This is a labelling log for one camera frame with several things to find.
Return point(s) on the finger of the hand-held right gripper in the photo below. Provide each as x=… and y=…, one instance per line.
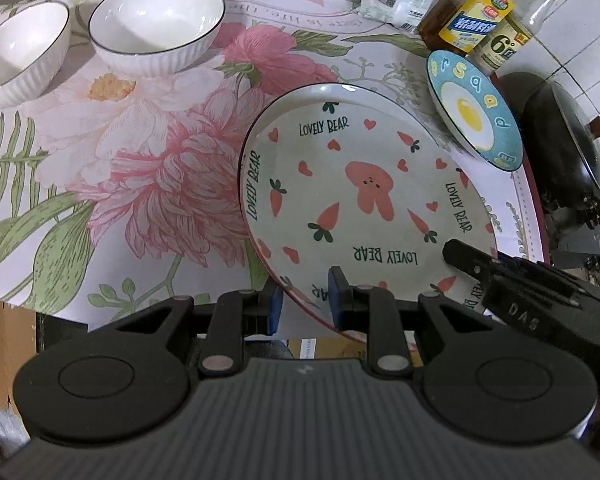
x=467, y=259

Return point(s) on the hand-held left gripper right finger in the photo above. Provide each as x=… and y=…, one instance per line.
x=336, y=305

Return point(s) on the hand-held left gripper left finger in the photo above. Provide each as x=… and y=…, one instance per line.
x=276, y=316

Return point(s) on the bunny and carrot print plate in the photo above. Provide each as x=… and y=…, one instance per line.
x=370, y=160

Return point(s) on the white ribbed bowl dark rim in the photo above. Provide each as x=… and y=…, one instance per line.
x=15, y=55
x=155, y=20

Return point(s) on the metal gas stove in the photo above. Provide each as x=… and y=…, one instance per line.
x=575, y=232

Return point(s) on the blue fried egg print plate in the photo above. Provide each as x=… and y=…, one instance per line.
x=462, y=110

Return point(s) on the black wok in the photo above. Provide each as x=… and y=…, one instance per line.
x=540, y=125

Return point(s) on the floral tablecloth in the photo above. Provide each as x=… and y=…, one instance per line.
x=130, y=185

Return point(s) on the clear vinegar bottle yellow cap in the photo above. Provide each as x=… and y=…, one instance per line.
x=510, y=42

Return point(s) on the brown oil bottle yellow label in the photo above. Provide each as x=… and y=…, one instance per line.
x=472, y=15

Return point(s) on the brown cardboard box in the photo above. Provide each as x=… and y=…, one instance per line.
x=2, y=350

